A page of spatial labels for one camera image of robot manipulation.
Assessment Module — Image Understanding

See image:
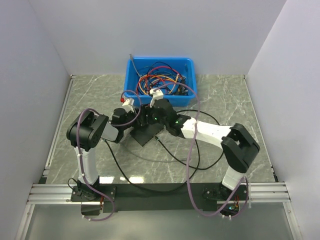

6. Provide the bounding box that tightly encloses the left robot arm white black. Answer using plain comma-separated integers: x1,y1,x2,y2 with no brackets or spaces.
66,106,141,201

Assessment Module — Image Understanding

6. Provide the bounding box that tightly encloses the grey cable in bin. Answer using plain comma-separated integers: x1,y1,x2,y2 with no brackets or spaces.
128,54,142,78

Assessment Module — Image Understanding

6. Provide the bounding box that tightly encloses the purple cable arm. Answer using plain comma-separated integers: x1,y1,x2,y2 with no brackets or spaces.
152,83,251,218
76,89,142,222

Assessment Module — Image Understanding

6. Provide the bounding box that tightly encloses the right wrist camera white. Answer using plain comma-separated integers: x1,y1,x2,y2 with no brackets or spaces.
149,88,164,108

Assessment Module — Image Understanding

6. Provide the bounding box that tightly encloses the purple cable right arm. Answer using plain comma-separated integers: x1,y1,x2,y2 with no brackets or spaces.
152,83,251,218

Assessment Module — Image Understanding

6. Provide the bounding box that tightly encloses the black box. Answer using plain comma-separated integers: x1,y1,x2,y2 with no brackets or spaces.
129,123,164,147

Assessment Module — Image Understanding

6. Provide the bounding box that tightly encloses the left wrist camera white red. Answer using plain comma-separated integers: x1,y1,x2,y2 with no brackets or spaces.
121,98,135,113

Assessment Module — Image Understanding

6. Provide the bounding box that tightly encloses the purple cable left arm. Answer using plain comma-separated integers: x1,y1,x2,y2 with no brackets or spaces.
76,89,142,222

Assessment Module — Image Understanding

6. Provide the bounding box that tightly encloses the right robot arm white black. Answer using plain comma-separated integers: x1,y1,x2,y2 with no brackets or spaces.
149,98,260,200

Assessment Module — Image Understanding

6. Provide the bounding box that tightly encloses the black cable teal plug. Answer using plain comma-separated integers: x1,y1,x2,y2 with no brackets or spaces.
153,109,225,171

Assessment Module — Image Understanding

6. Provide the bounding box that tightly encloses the tangled coloured cables bundle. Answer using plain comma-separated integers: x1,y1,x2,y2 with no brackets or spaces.
134,61,190,97

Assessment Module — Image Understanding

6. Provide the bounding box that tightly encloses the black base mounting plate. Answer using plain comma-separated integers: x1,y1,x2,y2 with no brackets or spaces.
69,183,247,216

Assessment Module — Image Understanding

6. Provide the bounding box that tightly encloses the blue plastic bin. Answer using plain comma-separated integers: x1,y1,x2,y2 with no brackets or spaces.
123,57,197,107

